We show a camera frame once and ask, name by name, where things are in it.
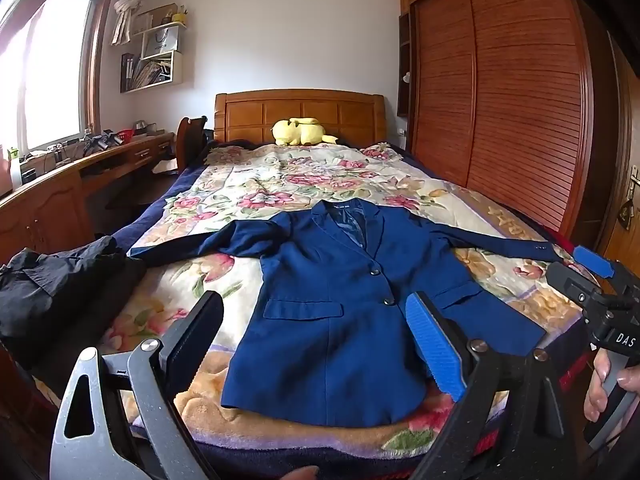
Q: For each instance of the blue blazer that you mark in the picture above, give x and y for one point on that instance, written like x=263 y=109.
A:
x=340 y=280

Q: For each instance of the white wall shelf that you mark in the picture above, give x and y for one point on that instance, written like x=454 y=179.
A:
x=177 y=67

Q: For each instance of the wooden louvred wardrobe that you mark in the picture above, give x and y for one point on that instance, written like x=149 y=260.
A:
x=500 y=85

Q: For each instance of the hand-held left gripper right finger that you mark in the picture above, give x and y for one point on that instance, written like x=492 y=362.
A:
x=435 y=345

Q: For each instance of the wooden chair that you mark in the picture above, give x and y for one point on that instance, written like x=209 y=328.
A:
x=187 y=140

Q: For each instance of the yellow plush toy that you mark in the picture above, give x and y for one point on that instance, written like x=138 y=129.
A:
x=300 y=132

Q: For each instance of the person's left hand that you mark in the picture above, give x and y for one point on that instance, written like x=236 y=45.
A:
x=297 y=474

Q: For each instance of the pile of black clothes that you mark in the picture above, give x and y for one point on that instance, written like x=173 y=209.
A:
x=60 y=285

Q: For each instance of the dark blue bedsheet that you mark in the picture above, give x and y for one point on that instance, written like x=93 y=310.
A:
x=160 y=195

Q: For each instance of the wooden bed headboard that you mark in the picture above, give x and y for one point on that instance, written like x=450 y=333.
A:
x=300 y=110

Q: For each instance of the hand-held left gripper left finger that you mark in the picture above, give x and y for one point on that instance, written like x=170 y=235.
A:
x=200 y=330

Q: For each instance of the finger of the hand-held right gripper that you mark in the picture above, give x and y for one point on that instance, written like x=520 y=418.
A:
x=567 y=280
x=592 y=260

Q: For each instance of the wooden door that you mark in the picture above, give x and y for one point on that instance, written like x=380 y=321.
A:
x=622 y=135

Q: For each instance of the red basket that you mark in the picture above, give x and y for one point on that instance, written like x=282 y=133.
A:
x=124 y=135

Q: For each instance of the person's right hand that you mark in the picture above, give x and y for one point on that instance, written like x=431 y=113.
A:
x=597 y=385

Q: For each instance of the floral fleece blanket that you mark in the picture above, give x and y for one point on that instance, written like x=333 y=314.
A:
x=280 y=180

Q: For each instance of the window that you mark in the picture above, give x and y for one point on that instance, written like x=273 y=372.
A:
x=45 y=70

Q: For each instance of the knotted cream curtain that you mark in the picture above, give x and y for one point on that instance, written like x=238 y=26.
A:
x=127 y=5

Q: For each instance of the wooden desk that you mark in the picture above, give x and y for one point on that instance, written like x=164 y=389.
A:
x=45 y=205

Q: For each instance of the white paper shopping bag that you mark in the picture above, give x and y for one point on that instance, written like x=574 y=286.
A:
x=160 y=41

